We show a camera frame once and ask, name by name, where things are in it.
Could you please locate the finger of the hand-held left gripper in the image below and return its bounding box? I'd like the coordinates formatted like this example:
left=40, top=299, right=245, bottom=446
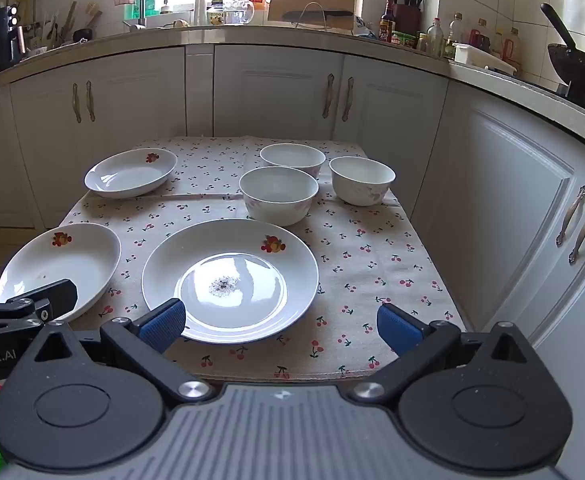
left=0, top=279, right=79, bottom=335

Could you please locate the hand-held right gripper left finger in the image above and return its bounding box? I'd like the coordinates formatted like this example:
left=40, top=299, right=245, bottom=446
left=20, top=297, right=216, bottom=406

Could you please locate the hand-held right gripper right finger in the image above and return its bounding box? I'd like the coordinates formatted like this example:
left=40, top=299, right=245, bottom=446
left=347, top=304, right=531, bottom=406

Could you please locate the white fruit-print plate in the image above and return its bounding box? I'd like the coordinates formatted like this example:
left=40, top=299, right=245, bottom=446
left=84, top=147, right=178, bottom=199
left=141, top=218, right=319, bottom=345
left=0, top=223, right=122, bottom=323

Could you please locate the white floral-print bowl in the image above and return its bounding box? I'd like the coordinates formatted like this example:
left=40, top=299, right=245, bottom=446
left=239, top=166, right=319, bottom=227
left=259, top=143, right=326, bottom=181
left=329, top=156, right=397, bottom=207

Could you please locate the cherry-print tablecloth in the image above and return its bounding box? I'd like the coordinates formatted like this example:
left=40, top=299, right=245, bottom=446
left=55, top=135, right=468, bottom=381

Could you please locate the white plastic tray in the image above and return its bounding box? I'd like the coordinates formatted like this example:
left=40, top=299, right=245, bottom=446
left=452, top=42, right=518, bottom=77

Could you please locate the clear oil bottle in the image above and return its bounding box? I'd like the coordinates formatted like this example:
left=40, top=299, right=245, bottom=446
left=446, top=12, right=465, bottom=59
left=426, top=17, right=445, bottom=57

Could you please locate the chrome kitchen faucet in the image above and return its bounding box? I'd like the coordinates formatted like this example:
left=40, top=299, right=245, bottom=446
left=96, top=0, right=148, bottom=28

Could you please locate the red-label oil bottle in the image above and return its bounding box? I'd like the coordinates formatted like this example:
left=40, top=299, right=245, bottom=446
left=469, top=19, right=490, bottom=53

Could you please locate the dark sauce bottle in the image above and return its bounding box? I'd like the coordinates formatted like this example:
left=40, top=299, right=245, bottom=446
left=379, top=0, right=397, bottom=43

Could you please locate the black knife block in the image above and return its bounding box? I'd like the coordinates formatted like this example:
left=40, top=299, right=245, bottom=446
left=391, top=0, right=425, bottom=36

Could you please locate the black wok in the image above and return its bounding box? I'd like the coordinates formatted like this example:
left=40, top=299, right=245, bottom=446
left=539, top=2, right=585, bottom=111

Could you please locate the glass teapot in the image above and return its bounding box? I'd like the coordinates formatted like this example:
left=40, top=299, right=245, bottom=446
left=222, top=0, right=256, bottom=26

